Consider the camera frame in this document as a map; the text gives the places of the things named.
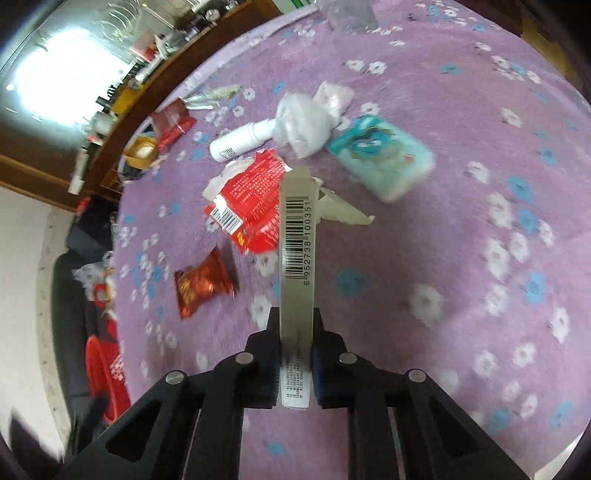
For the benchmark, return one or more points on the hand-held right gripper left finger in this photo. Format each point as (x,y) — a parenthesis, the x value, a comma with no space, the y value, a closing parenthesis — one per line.
(270,369)

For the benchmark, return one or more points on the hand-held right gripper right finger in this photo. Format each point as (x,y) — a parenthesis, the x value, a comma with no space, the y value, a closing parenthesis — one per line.
(323,378)

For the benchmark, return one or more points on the long white barcode box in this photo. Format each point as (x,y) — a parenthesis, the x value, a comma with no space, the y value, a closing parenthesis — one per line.
(298,277)

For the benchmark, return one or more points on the red plastic basket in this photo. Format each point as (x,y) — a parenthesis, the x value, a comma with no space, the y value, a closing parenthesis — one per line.
(108,378)

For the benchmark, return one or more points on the white spray bottle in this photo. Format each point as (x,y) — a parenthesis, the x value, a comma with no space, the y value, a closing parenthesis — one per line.
(238,141)

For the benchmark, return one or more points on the clear plastic bag red print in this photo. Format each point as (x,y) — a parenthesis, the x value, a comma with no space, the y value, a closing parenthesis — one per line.
(302,122)

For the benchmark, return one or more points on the red wrapper gold print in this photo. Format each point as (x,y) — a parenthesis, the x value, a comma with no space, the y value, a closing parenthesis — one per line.
(203,281)

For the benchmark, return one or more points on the red barcode wrapper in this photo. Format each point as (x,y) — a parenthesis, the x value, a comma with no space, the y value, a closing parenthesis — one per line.
(251,203)

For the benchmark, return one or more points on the purple floral tablecloth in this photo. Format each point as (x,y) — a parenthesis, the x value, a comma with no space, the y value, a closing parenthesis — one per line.
(415,230)

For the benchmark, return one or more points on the crumpled clear plastic bag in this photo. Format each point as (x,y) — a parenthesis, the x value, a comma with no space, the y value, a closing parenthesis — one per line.
(92,279)

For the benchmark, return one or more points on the black leather sofa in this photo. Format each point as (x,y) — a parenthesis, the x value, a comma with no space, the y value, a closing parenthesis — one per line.
(69,332)

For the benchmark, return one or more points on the teal tissue pack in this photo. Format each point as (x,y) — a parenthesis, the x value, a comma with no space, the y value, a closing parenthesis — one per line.
(383,157)

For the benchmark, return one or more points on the yellow round container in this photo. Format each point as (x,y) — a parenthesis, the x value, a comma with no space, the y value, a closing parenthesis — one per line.
(141,152)

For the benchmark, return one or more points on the red flat packet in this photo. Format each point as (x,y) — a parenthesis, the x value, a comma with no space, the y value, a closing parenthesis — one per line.
(173,127)

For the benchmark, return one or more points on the paper-wrapped chopsticks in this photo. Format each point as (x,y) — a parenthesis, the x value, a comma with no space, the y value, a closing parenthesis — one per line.
(212,97)

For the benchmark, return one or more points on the wooden counter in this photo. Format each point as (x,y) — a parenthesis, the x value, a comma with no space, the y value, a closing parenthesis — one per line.
(27,170)

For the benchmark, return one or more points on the clear plastic mug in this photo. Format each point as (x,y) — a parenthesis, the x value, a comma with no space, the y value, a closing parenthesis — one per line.
(348,14)

